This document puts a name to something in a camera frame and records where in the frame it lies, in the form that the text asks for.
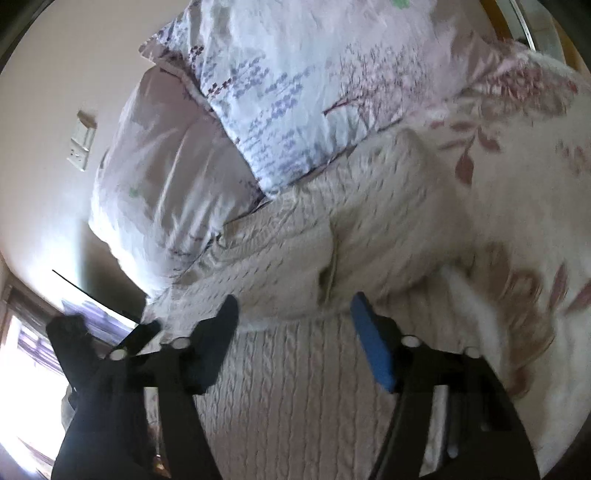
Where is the wooden headboard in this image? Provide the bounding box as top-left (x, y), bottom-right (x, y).
top-left (478, 0), bottom-right (539, 51)

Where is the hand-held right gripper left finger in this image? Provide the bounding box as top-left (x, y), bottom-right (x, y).
top-left (53, 294), bottom-right (241, 480)

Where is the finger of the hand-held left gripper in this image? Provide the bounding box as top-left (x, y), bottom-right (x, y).
top-left (121, 319), bottom-right (162, 358)
top-left (45, 314), bottom-right (100, 370)

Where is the beige cable-knit blanket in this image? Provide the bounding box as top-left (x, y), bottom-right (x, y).
top-left (143, 127), bottom-right (499, 480)

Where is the window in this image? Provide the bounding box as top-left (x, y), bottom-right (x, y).
top-left (0, 284), bottom-right (70, 480)

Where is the pink floral pillow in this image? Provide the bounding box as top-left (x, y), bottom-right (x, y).
top-left (88, 65), bottom-right (269, 296)

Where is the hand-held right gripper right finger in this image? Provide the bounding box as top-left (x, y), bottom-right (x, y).
top-left (350, 292), bottom-right (541, 480)

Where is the floral duvet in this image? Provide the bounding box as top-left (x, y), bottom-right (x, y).
top-left (402, 46), bottom-right (591, 476)

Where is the dark screen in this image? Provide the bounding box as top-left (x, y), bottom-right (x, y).
top-left (52, 270), bottom-right (148, 333)

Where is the floral pillow with tree print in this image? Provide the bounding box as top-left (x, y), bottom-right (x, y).
top-left (139, 0), bottom-right (513, 199)

